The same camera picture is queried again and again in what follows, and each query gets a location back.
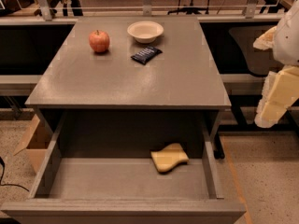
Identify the metal railing frame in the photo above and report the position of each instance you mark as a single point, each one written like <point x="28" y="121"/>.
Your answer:
<point x="37" y="11"/>

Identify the red apple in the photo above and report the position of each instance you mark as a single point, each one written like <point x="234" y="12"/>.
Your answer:
<point x="99" y="41"/>

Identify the dark snack packet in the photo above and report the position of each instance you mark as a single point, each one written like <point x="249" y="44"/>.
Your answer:
<point x="146" y="54"/>

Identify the cardboard box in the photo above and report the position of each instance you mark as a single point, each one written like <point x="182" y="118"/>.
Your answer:
<point x="34" y="142"/>

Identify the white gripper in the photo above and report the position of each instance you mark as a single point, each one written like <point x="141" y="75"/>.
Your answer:
<point x="288" y="37"/>

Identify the dark side chair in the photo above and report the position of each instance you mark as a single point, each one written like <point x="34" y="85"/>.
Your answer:
<point x="259" y="62"/>

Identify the open grey top drawer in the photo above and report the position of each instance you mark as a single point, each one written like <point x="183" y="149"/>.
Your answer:
<point x="98" y="170"/>

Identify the grey cabinet with counter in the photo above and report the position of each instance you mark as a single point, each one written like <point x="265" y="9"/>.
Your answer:
<point x="183" y="77"/>

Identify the white bowl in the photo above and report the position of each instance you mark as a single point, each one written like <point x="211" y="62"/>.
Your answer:
<point x="145" y="32"/>

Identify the yellow sponge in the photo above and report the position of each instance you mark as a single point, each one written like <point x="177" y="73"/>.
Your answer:
<point x="169" y="157"/>

